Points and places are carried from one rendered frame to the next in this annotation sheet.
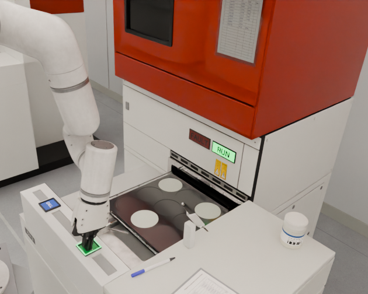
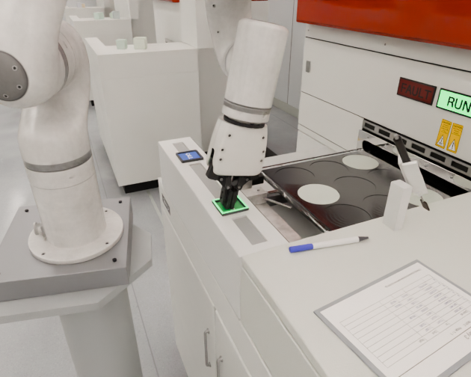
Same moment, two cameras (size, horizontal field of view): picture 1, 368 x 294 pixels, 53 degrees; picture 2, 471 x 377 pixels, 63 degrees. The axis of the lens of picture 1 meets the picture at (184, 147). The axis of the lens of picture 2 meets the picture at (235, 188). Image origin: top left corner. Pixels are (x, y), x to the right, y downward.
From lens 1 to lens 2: 0.49 m
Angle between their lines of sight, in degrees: 18
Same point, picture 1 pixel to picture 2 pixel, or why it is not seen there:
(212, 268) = (441, 265)
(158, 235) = (338, 215)
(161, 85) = (362, 11)
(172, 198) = (362, 176)
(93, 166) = (246, 52)
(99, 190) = (251, 99)
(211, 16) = not seen: outside the picture
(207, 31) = not seen: outside the picture
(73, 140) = (221, 23)
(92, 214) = (238, 146)
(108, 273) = (253, 243)
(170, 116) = (369, 65)
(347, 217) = not seen: outside the picture
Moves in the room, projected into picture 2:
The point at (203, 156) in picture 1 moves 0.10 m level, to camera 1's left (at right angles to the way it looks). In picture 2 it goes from (419, 118) to (378, 114)
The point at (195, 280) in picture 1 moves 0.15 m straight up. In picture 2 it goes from (407, 276) to (433, 186)
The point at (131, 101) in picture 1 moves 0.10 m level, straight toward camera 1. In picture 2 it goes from (314, 58) to (313, 63)
